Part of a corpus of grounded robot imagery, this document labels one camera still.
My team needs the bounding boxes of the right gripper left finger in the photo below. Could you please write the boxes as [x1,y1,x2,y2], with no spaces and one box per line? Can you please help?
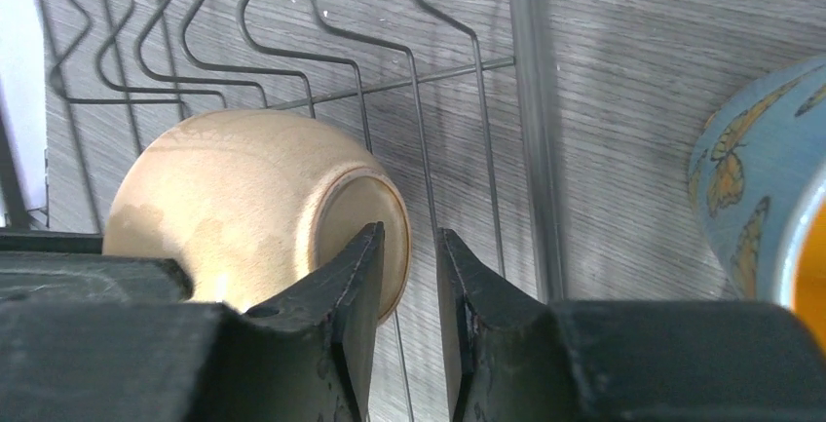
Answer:
[1,223,385,421]

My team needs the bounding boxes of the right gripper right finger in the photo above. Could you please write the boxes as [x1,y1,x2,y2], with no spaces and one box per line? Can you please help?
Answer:
[436,229,825,421]

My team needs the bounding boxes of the beige cup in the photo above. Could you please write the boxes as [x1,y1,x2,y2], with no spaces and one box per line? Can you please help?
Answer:
[102,109,412,320]

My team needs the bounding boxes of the blue beige mug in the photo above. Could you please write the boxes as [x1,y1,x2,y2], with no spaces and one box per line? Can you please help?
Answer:
[687,55,825,345]

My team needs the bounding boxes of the black wire dish rack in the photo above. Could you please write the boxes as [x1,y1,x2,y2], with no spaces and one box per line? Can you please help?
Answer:
[1,0,561,421]

